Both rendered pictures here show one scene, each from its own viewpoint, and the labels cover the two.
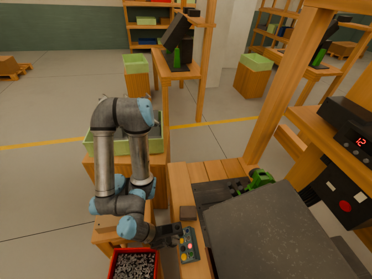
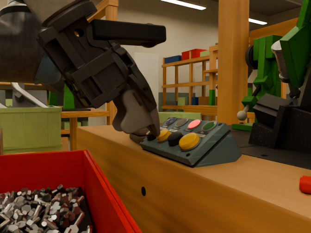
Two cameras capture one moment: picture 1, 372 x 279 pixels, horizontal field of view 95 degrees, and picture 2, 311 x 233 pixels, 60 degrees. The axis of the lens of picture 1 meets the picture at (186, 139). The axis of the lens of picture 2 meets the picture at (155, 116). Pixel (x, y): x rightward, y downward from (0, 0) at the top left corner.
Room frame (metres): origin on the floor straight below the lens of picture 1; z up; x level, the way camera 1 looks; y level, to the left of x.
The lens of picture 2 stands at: (-0.12, 0.12, 0.99)
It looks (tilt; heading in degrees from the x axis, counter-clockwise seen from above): 3 degrees down; 344
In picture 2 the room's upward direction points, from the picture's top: straight up
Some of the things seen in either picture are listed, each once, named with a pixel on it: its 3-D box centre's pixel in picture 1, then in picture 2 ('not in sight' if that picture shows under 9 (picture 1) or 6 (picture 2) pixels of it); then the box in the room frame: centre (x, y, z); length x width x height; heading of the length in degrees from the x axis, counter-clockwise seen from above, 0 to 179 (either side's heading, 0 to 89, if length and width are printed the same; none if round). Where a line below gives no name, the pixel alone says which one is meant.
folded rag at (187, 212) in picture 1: (188, 212); (155, 133); (0.44, -0.04, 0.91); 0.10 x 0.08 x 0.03; 93
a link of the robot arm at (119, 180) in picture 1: (117, 188); not in sight; (0.47, 0.34, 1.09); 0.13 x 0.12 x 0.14; 97
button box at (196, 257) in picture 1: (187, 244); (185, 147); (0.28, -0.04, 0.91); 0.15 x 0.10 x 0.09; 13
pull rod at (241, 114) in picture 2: not in sight; (245, 110); (0.54, -0.33, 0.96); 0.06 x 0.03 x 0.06; 103
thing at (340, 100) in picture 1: (346, 116); not in sight; (0.49, -0.53, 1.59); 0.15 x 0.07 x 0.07; 13
